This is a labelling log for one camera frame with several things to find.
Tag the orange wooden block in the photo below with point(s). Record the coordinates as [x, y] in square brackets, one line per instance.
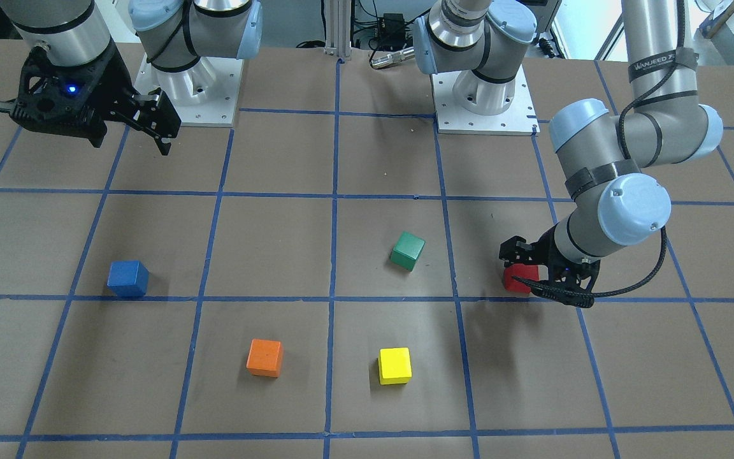
[265, 358]

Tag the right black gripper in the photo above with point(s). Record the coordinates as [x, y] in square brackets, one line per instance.
[114, 81]

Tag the blue wooden block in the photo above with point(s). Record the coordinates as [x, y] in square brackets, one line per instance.
[128, 279]

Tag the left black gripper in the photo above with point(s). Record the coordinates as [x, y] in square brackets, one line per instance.
[546, 249]

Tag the yellow wooden block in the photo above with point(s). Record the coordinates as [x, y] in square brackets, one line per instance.
[394, 366]

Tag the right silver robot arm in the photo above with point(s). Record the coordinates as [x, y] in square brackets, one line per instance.
[155, 66]

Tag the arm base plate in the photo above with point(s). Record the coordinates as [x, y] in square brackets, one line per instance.
[204, 96]
[466, 105]

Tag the green wooden block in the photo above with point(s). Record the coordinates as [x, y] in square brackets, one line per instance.
[407, 250]

